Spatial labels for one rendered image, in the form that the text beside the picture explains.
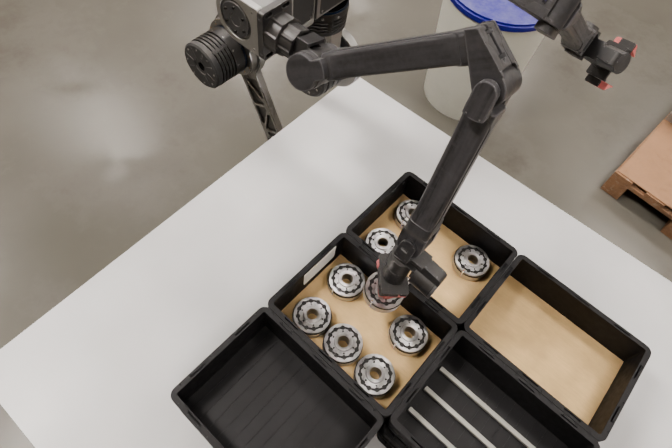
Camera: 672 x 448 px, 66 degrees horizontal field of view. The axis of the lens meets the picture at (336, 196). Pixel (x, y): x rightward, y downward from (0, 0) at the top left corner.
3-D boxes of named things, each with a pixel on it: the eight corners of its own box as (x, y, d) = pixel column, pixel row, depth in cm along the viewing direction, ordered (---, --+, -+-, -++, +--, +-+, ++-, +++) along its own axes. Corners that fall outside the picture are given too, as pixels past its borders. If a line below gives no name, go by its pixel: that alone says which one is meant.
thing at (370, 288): (356, 288, 130) (357, 288, 129) (382, 263, 134) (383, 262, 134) (386, 317, 127) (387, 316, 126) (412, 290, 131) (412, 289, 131)
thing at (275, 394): (176, 405, 126) (168, 394, 116) (265, 321, 139) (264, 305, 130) (292, 536, 113) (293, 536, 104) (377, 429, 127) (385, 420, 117)
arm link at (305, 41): (308, 28, 108) (291, 33, 104) (345, 52, 104) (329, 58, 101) (298, 66, 114) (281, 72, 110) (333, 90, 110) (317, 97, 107)
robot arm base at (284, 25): (286, 40, 116) (286, -7, 106) (312, 58, 113) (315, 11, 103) (258, 58, 112) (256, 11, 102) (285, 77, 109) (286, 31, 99)
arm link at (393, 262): (403, 236, 114) (387, 253, 111) (427, 256, 112) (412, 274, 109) (396, 249, 120) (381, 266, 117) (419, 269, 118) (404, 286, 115)
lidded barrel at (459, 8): (528, 92, 315) (584, -11, 256) (478, 145, 288) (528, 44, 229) (449, 46, 333) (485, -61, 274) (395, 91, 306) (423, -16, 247)
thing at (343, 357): (315, 343, 132) (315, 342, 132) (342, 316, 137) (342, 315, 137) (344, 371, 129) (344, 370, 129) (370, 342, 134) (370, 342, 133)
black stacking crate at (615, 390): (449, 341, 140) (461, 327, 131) (505, 270, 154) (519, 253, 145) (578, 451, 128) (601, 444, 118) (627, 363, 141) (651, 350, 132)
